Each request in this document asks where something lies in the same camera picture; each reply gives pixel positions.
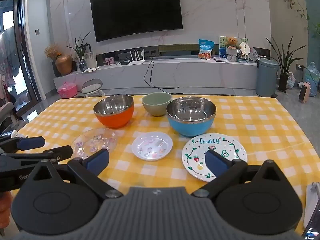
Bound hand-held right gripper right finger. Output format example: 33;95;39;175
191;149;294;200

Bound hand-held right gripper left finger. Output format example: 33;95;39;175
24;149;124;200

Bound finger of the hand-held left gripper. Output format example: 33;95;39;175
0;145;73;166
0;135;46;153

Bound clear glass plate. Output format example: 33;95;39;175
71;128;118;159

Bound fruit print white plate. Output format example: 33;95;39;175
182;133;248;182

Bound blue steel bowl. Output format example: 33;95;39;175
166;96;217;137

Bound orange steel bowl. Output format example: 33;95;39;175
93;94;135;128

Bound small white plate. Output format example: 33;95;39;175
132;132;173;161

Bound green ceramic bowl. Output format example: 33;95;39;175
142;92;173;117

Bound person's left hand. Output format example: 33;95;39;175
0;191;13;230

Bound grey chair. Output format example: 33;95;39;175
0;102;14;135

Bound yellow checked tablecloth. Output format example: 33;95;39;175
10;94;313;198

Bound pink case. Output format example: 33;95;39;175
57;82;78;98

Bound grey round stool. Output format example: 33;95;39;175
80;78;105;97

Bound black vase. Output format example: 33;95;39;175
52;59;62;77

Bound bronze vase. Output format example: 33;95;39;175
55;54;73;76

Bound dark framed glass door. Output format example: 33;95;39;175
0;0;42;105

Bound white marble television cabinet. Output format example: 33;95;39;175
53;57;259;90

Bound dried flowers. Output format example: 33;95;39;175
44;44;62;60

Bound white printed box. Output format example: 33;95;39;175
84;51;97;68

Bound grey blue trash bin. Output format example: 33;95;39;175
255;59;279;98

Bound white device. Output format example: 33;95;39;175
303;182;320;229

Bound potted green plant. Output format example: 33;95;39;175
265;36;307;93

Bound green leafy plant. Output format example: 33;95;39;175
67;32;92;60

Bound white router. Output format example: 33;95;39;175
129;50;146;65

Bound woven basket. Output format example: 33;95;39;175
286;71;296;90

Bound pink heater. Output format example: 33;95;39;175
299;82;311;103

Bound blue snack bag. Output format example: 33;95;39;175
198;39;215;60

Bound teddy bear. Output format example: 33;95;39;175
225;37;238;62

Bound smartphone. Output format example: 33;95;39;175
301;200;320;239

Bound green picture board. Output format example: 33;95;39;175
219;36;248;58

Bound blue plastic bag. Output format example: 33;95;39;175
302;62;320;97

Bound black cable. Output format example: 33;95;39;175
143;57;180;88

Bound black wall television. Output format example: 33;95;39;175
90;0;183;43

